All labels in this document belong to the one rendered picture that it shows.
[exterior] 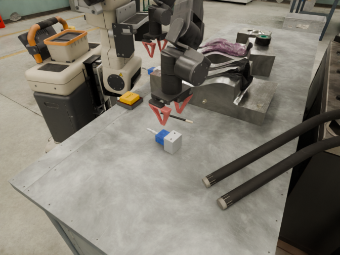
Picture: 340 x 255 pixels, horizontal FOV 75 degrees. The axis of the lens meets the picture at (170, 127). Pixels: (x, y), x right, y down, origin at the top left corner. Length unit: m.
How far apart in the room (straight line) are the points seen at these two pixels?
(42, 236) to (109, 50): 1.14
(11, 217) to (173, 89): 1.46
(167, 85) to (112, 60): 0.71
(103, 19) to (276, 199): 1.05
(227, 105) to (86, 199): 0.58
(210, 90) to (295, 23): 3.67
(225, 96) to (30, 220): 1.40
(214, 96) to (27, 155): 1.68
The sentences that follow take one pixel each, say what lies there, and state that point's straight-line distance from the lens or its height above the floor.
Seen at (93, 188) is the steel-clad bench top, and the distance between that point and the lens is 0.67.
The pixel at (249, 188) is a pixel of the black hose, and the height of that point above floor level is 0.84.
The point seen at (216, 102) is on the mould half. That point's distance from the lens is 0.89.
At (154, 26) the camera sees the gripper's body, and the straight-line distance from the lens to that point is 1.04.
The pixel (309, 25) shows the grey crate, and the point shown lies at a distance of 4.47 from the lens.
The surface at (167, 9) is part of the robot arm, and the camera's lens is 0.97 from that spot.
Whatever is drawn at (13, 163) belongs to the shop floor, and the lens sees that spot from 2.15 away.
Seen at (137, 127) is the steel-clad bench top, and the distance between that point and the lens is 0.83.
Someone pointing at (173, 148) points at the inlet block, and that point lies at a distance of 0.70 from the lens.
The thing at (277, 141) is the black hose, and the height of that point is 0.88.
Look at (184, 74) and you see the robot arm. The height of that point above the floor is 1.10.
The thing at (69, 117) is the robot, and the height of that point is 0.55.
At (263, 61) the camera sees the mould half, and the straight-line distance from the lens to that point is 1.24.
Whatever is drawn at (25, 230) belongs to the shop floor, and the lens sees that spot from 1.70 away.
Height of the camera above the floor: 1.32
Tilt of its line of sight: 39 degrees down
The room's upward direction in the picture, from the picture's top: straight up
